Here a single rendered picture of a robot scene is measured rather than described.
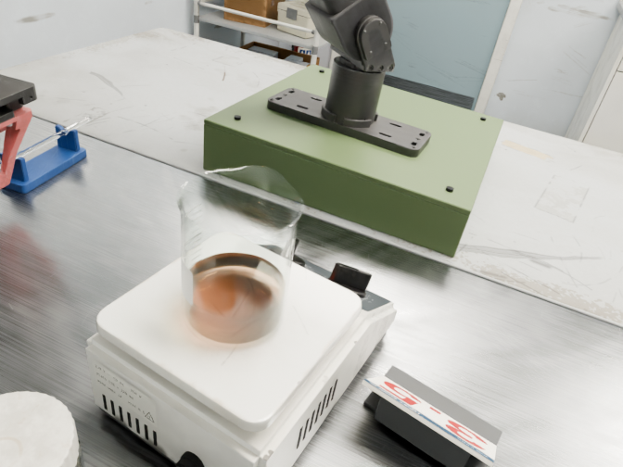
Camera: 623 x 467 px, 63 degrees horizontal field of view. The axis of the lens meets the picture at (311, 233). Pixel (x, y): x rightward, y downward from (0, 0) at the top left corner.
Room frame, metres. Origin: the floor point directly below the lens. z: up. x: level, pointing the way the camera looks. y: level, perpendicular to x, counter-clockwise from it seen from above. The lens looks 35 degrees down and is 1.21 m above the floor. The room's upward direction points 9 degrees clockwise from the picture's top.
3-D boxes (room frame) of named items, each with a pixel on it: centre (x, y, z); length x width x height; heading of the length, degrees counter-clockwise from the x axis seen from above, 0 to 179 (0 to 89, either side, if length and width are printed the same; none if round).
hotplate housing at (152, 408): (0.25, 0.03, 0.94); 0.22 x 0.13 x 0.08; 154
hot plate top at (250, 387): (0.22, 0.04, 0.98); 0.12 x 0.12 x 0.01; 64
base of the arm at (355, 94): (0.60, -0.02, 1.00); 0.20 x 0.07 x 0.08; 69
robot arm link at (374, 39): (0.60, -0.02, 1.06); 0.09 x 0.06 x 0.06; 31
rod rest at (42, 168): (0.48, 0.30, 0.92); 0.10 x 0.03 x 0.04; 168
